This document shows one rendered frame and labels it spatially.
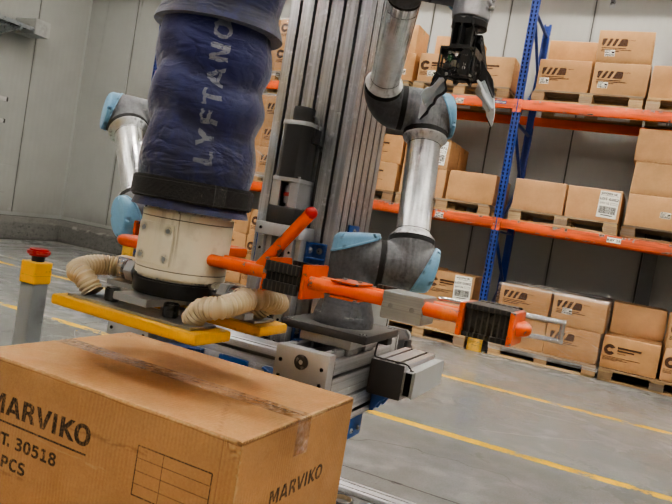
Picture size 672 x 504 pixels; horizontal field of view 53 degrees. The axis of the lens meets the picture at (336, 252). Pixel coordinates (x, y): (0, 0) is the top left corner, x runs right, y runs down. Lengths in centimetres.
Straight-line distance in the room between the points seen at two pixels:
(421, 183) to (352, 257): 26
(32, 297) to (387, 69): 132
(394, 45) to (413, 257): 49
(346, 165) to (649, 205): 651
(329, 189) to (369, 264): 33
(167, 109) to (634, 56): 748
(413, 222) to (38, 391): 91
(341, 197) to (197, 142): 71
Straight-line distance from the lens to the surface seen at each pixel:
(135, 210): 181
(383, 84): 172
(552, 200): 823
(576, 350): 815
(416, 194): 170
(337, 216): 185
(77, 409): 126
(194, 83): 124
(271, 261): 115
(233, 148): 124
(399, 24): 159
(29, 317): 235
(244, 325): 130
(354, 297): 110
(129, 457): 119
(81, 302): 130
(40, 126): 1322
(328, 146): 187
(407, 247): 164
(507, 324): 102
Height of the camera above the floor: 129
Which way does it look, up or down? 3 degrees down
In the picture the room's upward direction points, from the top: 10 degrees clockwise
